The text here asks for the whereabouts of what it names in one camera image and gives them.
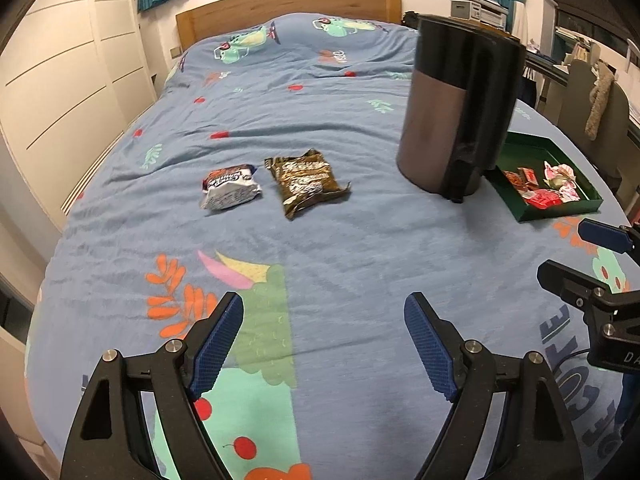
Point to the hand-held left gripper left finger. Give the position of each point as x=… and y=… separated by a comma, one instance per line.
x=217, y=345

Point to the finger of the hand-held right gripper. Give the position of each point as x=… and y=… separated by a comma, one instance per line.
x=565, y=277
x=600, y=231

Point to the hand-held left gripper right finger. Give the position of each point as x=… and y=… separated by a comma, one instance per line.
x=430, y=350

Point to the small pink snack packet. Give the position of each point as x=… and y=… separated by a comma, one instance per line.
x=570, y=192

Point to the small red snack box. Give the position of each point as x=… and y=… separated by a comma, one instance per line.
x=542, y=200

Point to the pink character-shaped snack packet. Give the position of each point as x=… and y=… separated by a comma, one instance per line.
x=556, y=171

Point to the red and white snack packet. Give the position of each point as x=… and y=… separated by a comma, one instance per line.
x=530, y=177

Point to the green tray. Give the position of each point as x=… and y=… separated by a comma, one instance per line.
x=520, y=147

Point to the red-brown snack packet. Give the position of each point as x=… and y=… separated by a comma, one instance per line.
x=514, y=180

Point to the beige fluffy cloth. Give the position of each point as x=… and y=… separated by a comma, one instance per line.
x=599, y=100

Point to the grey chair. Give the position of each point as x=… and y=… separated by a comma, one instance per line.
x=575, y=100

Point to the white and blue snack packet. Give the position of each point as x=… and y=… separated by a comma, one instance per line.
x=230, y=190

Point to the brown snack packet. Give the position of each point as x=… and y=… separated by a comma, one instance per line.
x=305, y=182

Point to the tall black and grey container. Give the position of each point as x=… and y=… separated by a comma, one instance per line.
x=435, y=125

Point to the white printer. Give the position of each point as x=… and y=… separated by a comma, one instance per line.
x=477, y=7

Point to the blue printed blanket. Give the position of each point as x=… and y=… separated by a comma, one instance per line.
x=325, y=110

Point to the white wardrobe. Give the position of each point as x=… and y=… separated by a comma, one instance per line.
x=60, y=60

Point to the wooden headboard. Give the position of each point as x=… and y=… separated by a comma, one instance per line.
x=300, y=5

